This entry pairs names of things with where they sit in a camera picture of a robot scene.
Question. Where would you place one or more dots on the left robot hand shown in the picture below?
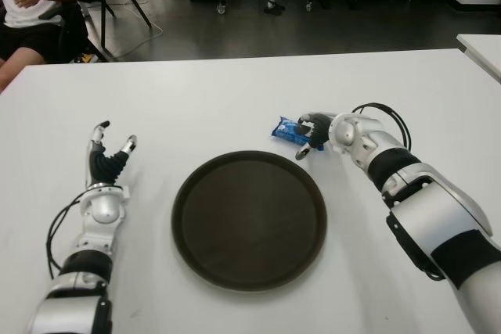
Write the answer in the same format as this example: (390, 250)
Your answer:
(102, 167)

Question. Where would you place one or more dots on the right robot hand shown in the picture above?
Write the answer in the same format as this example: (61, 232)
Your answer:
(319, 130)

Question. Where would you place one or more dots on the blue Oreo cookie pack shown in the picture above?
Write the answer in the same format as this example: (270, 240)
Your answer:
(283, 130)

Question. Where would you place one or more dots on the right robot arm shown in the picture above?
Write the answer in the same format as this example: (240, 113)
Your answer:
(430, 216)

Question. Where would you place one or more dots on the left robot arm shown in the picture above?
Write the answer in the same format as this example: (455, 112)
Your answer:
(98, 212)

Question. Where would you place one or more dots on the yellow black floor object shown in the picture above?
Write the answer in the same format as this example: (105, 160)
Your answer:
(87, 58)

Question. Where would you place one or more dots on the round dark brown tray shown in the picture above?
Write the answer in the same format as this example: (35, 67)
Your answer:
(248, 224)

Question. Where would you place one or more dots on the black office chair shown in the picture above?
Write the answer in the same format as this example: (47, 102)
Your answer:
(72, 33)

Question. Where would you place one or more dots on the white side table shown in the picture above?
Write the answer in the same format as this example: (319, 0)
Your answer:
(483, 52)

